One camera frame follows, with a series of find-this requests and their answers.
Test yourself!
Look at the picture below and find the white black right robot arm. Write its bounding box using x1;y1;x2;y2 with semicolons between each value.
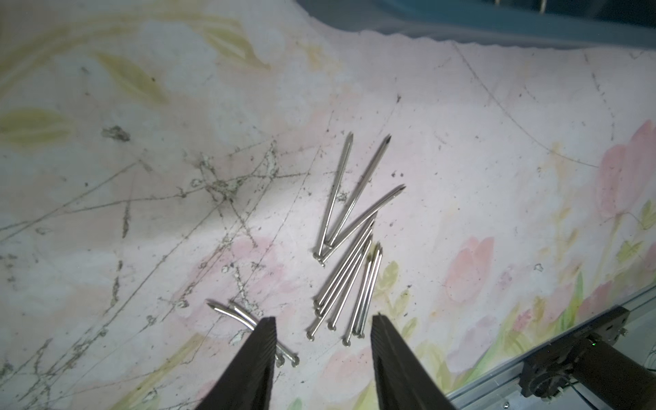
519;306;655;409

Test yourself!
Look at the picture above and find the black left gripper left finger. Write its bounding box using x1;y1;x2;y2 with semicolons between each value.
196;317;277;410

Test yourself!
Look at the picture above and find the steel nail pile left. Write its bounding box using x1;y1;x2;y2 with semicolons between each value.
313;133;354;265

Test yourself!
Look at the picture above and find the steel nail pile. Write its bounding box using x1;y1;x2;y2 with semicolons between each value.
306;235;375;342
313;133;354;265
342;242;382;347
318;184;407;267
326;134;392;248
314;213;378;317

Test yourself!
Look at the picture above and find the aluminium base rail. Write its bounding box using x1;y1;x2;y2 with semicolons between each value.
447;286;655;409

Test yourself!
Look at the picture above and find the steel nail pile lower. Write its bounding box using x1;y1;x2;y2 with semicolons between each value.
306;235;375;342

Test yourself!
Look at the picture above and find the steel nail pile right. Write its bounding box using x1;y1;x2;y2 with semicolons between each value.
314;213;378;317

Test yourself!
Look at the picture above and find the steel nail pile far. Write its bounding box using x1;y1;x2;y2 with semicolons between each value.
318;184;407;267

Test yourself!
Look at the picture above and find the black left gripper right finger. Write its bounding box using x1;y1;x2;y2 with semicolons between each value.
370;314;455;410

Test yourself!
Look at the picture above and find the steel nail pile outer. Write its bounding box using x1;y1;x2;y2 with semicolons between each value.
342;242;382;347

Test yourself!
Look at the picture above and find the steel nail pile middle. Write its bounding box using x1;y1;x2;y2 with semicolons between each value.
326;134;392;248

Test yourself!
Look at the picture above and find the teal plastic storage box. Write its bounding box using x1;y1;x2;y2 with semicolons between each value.
299;0;655;51

